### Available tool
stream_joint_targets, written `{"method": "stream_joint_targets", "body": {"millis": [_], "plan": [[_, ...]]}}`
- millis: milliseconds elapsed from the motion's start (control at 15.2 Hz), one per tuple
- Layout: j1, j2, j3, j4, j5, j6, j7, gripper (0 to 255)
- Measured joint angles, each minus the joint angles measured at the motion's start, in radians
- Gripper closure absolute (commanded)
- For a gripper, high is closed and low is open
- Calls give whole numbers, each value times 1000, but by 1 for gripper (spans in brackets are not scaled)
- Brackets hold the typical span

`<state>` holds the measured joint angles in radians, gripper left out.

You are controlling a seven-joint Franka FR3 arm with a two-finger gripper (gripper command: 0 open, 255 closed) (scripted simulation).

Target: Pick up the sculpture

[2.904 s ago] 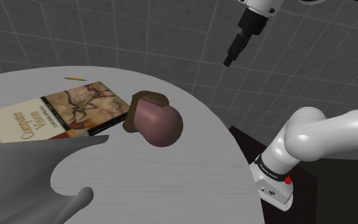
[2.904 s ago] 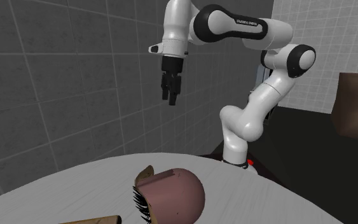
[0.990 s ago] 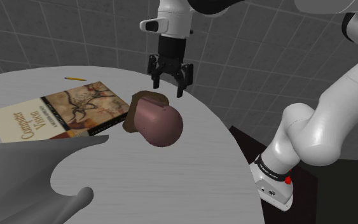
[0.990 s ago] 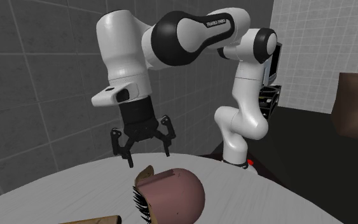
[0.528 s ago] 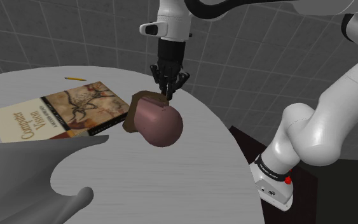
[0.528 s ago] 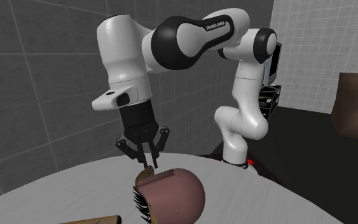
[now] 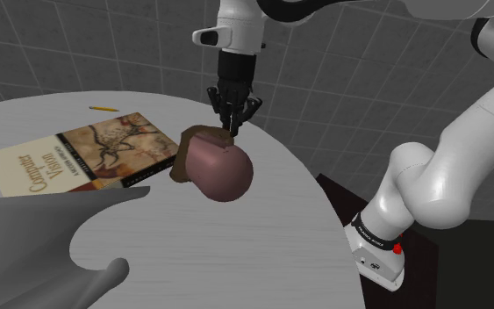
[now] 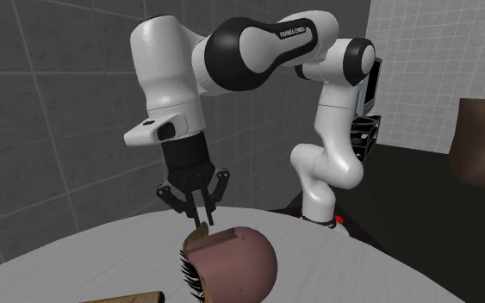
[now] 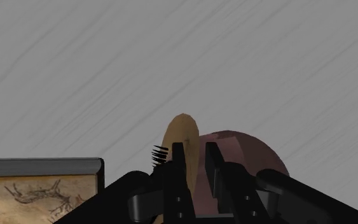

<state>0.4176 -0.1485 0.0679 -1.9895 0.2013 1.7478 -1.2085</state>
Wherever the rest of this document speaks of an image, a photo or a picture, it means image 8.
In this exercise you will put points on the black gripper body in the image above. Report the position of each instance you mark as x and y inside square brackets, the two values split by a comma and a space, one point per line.
[187, 161]

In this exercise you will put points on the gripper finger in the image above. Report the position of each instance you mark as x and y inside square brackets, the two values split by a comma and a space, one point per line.
[192, 210]
[222, 181]

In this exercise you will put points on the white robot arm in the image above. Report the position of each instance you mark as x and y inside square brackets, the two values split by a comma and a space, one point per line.
[168, 63]

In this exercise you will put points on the pink brush with black bristles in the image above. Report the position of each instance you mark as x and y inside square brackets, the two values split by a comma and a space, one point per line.
[235, 264]

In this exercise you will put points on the brown flat wooden object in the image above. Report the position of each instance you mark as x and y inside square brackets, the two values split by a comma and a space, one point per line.
[137, 298]

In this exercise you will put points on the white round table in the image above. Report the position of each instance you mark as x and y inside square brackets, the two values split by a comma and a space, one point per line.
[99, 260]

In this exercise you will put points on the black open crate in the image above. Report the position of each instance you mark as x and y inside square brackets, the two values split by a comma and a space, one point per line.
[364, 136]

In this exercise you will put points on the brown box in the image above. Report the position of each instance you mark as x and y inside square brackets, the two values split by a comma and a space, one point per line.
[481, 147]

